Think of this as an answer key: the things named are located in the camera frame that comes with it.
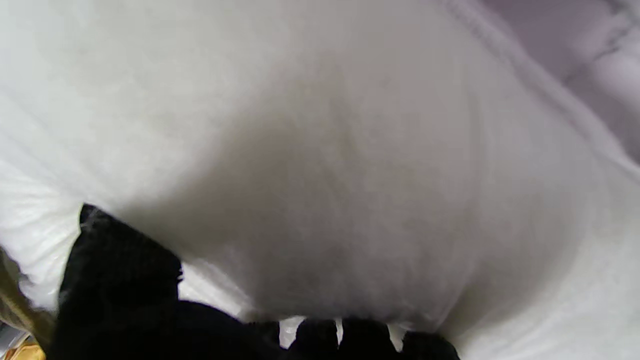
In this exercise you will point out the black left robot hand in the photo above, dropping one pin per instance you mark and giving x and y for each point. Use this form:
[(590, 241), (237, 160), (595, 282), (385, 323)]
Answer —
[(125, 300)]

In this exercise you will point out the brown pillowcase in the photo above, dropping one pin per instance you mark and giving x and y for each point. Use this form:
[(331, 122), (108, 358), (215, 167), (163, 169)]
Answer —
[(20, 300)]

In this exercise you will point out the white pillow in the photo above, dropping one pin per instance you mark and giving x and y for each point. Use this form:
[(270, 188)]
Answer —
[(325, 150)]

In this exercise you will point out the yellow perforated laundry basket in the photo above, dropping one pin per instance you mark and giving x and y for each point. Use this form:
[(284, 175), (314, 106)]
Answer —
[(27, 354)]

